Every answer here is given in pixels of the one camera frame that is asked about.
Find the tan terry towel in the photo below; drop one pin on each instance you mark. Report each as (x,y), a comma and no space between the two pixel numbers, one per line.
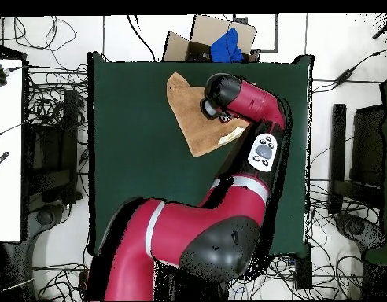
(193,125)

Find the black round floor foot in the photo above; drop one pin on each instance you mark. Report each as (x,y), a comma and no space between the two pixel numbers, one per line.
(45,217)

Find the dark grey chair base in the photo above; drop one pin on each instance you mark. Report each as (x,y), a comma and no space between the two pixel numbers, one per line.
(357,228)

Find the black bar with white print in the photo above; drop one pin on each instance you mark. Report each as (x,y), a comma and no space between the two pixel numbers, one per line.
(0,161)

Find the white desk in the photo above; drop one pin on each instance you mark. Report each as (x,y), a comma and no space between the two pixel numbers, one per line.
(6,141)

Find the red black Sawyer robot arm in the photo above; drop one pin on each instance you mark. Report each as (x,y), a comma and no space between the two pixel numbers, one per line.
(196,226)

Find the black equipment rack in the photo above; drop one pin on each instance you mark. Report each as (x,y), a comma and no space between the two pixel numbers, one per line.
(52,151)

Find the small black box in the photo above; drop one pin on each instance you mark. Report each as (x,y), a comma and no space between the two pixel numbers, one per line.
(303,267)

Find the open cardboard box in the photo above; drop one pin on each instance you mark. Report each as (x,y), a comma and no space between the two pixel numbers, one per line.
(209,30)

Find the black upright stand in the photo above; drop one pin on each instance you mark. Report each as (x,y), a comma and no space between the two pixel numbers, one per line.
(338,141)

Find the dark green table cloth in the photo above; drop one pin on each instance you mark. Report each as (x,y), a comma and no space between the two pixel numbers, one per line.
(133,141)

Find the blue garment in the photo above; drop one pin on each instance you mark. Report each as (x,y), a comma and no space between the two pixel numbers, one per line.
(226,48)

